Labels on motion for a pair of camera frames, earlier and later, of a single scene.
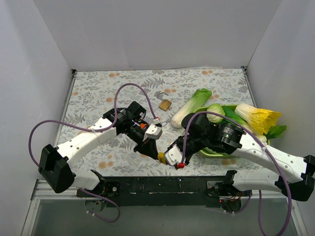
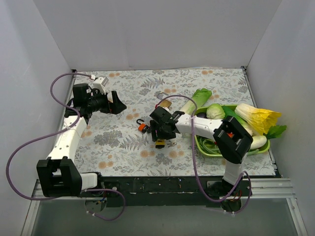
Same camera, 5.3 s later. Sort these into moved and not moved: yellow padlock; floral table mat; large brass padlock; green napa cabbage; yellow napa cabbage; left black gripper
Moved: left black gripper; yellow padlock
Not moved: yellow napa cabbage; large brass padlock; green napa cabbage; floral table mat
